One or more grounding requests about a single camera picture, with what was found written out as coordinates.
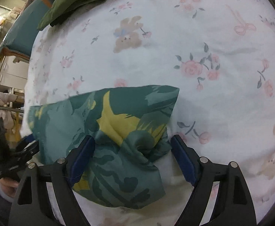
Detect teal yellow patterned pants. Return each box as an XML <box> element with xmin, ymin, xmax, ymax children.
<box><xmin>27</xmin><ymin>85</ymin><xmax>179</xmax><ymax>209</ymax></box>

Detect left hand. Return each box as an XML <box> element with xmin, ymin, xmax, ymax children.
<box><xmin>0</xmin><ymin>178</ymin><xmax>19</xmax><ymax>198</ymax></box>

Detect beige bedside cabinet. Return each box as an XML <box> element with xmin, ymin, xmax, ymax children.
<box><xmin>0</xmin><ymin>56</ymin><xmax>29</xmax><ymax>90</ymax></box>

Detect teal padded headboard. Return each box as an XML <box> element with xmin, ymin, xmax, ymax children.
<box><xmin>0</xmin><ymin>0</ymin><xmax>54</xmax><ymax>61</ymax></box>

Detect white floral bed sheet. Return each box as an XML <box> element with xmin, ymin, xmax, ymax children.
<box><xmin>25</xmin><ymin>0</ymin><xmax>275</xmax><ymax>223</ymax></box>

